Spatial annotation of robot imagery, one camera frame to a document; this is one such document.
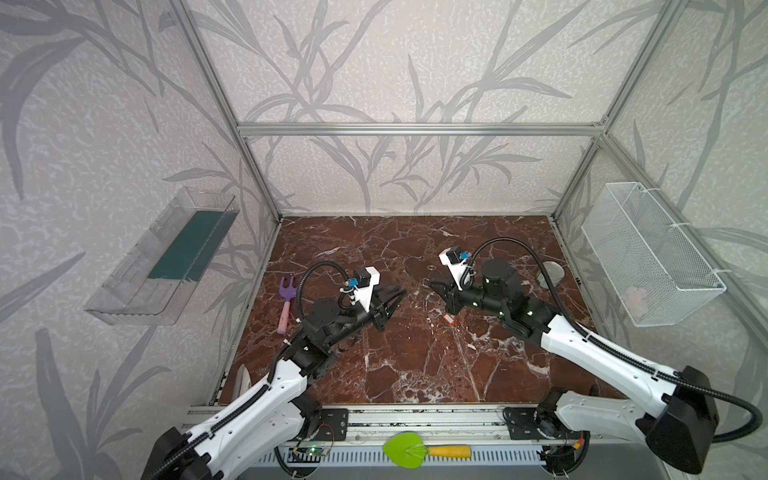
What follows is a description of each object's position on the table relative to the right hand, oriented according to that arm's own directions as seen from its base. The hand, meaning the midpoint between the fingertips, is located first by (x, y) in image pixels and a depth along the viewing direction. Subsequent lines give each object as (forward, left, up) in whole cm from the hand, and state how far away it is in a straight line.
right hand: (430, 273), depth 73 cm
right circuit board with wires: (-36, -32, -29) cm, 56 cm away
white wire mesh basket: (-6, -47, +9) cm, 48 cm away
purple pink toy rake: (+8, +45, -24) cm, 52 cm away
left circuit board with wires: (-35, +27, -23) cm, 50 cm away
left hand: (-5, +6, +3) cm, 8 cm away
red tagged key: (-1, -7, -25) cm, 26 cm away
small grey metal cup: (+13, -43, -21) cm, 49 cm away
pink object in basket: (-5, -50, -4) cm, 51 cm away
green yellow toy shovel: (-34, +6, -22) cm, 42 cm away
